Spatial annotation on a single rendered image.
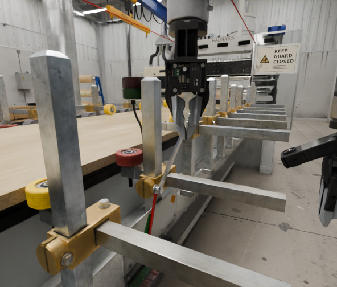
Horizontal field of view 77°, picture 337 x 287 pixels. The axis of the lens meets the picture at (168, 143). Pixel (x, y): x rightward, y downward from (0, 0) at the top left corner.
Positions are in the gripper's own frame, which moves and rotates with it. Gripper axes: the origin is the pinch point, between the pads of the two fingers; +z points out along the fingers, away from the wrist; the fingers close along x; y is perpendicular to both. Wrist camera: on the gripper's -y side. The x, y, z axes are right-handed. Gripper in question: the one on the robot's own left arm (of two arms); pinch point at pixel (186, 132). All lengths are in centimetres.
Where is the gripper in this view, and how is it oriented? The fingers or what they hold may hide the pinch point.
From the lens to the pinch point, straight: 45.8
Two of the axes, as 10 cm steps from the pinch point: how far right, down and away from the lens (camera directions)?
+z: 0.0, 9.7, 2.4
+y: -1.3, 2.3, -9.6
